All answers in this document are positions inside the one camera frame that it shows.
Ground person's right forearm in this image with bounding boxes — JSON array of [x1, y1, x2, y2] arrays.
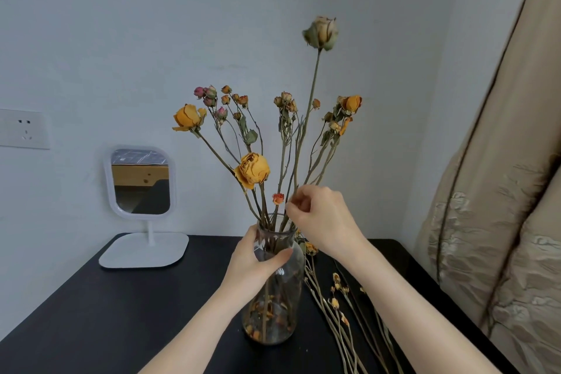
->
[[346, 237, 503, 374]]

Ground person's left hand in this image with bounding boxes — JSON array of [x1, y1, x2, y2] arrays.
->
[[219, 223, 293, 312]]

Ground person's left forearm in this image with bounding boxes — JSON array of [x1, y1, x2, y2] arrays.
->
[[139, 283, 242, 374]]

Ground clear glass vase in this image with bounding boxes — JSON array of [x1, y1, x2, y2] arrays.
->
[[241, 213, 306, 346]]

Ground beige embroidered curtain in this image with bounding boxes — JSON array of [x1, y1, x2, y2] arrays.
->
[[414, 0, 561, 374]]

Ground pile of dried orange petals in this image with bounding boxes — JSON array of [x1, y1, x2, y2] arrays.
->
[[244, 295, 290, 342]]

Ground black table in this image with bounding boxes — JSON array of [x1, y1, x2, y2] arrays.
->
[[0, 233, 520, 374]]

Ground person's right hand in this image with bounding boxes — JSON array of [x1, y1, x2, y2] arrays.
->
[[285, 185, 369, 263]]

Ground white wall socket panel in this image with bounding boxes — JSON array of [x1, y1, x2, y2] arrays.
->
[[0, 108, 51, 150]]

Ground white standing mirror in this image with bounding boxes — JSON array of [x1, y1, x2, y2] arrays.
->
[[98, 144, 190, 269]]

